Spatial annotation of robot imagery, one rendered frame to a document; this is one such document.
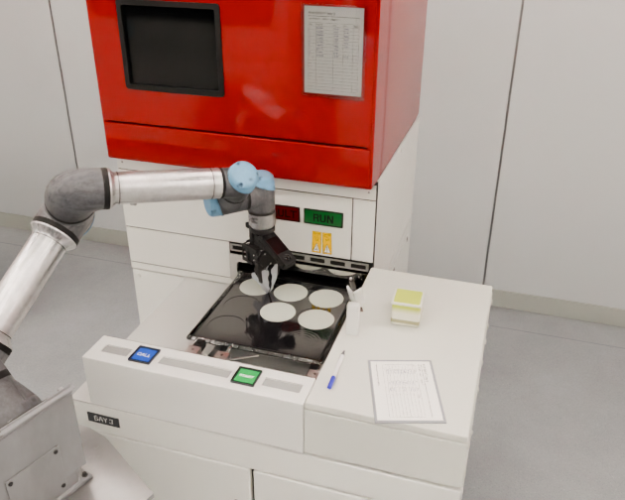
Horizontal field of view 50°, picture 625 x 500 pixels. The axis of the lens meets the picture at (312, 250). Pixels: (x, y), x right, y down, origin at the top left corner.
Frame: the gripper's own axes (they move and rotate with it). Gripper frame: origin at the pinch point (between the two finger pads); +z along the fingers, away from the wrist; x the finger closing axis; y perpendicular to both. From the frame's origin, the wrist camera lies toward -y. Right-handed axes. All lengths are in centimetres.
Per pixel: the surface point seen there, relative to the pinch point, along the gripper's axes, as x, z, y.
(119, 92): 14, -51, 46
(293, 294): -4.7, 1.3, -5.0
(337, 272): -18.5, -2.2, -9.8
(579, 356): -162, 91, -36
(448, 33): -156, -46, 50
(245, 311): 10.8, 1.4, -1.9
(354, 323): 5.7, -8.6, -37.3
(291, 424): 33, 2, -43
